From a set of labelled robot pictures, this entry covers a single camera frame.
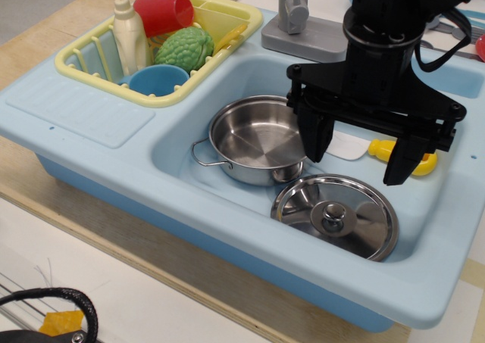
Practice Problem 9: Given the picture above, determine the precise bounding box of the yellow plastic plate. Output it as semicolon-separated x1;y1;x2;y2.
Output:
213;23;248;55

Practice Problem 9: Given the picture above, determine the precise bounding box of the green toy cabbage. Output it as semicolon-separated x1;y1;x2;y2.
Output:
154;27;214;73

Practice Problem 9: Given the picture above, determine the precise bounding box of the stainless steel pot lid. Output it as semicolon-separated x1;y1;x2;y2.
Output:
271;174;399;261

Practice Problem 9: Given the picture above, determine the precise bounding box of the yellow tape piece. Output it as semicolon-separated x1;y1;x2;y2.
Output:
38;310;84;337

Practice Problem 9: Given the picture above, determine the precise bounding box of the grey toy faucet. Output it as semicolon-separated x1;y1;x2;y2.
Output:
261;0;347;63

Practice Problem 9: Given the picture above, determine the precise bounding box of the grey toy spatula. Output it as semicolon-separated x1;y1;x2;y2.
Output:
426;20;484;44

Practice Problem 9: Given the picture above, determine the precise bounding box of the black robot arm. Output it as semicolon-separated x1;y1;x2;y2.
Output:
286;0;471;186

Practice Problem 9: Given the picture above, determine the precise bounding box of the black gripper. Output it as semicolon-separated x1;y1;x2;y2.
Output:
286;40;467;186

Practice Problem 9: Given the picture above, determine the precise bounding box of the red plastic cup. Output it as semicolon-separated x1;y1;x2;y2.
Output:
133;0;195;38

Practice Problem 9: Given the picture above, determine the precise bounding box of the blue toy cutlery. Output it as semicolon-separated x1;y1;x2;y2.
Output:
459;9;485;20

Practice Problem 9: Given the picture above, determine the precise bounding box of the yellow dish drying rack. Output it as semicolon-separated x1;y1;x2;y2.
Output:
54;0;263;108

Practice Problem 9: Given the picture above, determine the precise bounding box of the yellow handled toy knife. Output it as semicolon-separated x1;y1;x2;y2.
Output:
326;131;438;176

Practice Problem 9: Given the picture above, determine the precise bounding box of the light blue toy sink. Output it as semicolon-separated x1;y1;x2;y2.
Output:
0;9;485;335

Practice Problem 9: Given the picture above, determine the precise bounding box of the red plate edge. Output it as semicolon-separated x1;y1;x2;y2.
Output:
475;34;485;61

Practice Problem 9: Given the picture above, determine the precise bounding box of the black braided cable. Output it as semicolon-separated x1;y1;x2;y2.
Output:
0;288;99;343

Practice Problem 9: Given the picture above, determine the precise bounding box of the cream plastic bottle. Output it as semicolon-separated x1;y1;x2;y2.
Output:
113;0;152;76

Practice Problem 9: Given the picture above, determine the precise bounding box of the blue plastic cup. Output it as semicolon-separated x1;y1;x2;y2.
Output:
127;64;189;97

